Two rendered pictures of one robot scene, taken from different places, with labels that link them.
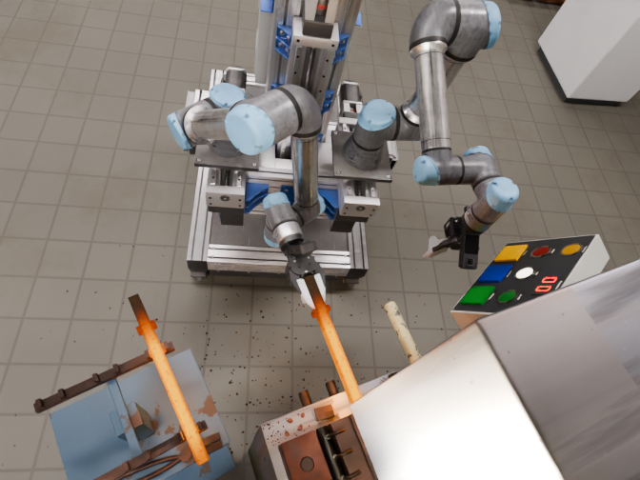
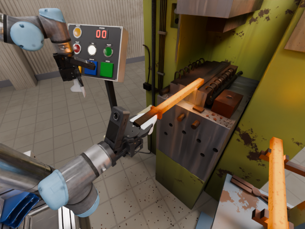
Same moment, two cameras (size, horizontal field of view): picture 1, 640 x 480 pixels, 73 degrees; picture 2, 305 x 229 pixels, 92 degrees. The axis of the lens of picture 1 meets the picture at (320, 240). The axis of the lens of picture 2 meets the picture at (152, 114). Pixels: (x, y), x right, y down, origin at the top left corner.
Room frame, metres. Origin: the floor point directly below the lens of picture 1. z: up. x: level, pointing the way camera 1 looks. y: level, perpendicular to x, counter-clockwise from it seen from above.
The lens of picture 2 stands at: (0.51, 0.34, 1.33)
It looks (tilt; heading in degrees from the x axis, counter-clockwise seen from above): 40 degrees down; 261
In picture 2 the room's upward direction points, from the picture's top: straight up
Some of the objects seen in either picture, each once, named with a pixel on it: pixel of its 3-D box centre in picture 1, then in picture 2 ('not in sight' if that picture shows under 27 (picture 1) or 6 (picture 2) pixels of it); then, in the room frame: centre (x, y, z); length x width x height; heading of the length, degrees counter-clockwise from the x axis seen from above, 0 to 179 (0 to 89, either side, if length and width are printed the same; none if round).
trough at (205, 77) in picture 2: not in sight; (211, 73); (0.07, -0.36, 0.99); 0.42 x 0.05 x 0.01; 39
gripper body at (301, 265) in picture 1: (298, 261); (122, 143); (0.55, 0.04, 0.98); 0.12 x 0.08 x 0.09; 39
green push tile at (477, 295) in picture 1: (477, 296); (106, 70); (0.63, -0.47, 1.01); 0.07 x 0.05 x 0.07; 154
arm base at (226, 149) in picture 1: (229, 131); not in sight; (1.00, 0.43, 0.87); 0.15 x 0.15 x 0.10
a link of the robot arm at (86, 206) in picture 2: (280, 228); (78, 194); (0.69, 0.13, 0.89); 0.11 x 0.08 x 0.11; 150
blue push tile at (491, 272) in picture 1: (495, 274); (91, 67); (0.72, -0.51, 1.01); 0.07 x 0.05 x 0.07; 154
